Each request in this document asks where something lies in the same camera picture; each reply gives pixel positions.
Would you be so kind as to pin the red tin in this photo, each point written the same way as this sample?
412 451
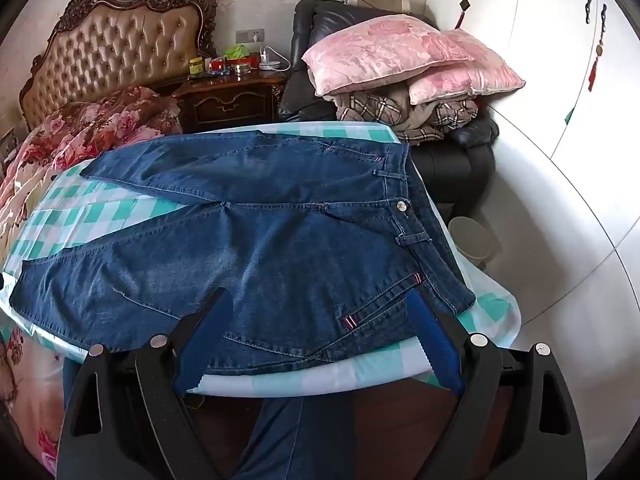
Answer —
217 65

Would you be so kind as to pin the green plastic bag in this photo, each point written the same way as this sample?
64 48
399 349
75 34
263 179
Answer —
236 52

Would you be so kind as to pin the red floral quilt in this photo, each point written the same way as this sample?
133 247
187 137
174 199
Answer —
100 115

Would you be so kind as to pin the small pink floral pillow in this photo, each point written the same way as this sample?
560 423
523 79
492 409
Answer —
465 80

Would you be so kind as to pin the white power strip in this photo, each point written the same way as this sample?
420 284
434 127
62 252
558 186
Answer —
272 65

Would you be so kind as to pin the green white checkered table cloth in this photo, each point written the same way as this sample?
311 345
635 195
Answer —
75 205

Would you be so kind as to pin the dark wooden nightstand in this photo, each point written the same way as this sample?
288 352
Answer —
230 102

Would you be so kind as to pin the floral bed sheet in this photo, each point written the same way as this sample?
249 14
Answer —
25 390

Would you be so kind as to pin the red knot ornament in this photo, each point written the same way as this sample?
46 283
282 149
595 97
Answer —
462 10

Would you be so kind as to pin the large pink floral pillow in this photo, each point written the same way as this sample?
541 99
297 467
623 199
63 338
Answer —
370 50

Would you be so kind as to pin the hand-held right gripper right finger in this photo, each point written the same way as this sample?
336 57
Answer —
432 345

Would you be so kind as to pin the round metal tin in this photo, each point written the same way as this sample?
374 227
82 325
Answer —
247 67

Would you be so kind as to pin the red tassel coin ornament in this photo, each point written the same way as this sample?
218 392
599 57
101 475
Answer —
596 60

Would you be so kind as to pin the black leather armchair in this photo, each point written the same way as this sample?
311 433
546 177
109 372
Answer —
450 170

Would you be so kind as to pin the tufted leather carved headboard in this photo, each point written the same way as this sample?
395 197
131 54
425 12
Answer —
115 45

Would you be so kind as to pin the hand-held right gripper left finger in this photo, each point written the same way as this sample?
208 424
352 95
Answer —
205 350

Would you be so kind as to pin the yellow jar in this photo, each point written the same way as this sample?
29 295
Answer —
196 66

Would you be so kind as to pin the plaid blanket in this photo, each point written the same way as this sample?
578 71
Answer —
370 107

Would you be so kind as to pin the white wardrobe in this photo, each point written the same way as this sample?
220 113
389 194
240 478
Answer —
540 60

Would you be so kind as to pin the white waste bin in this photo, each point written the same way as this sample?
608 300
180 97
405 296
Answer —
472 247

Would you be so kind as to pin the wall socket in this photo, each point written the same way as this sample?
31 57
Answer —
250 36

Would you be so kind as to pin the blue denim pants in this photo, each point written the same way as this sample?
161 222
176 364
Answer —
275 240

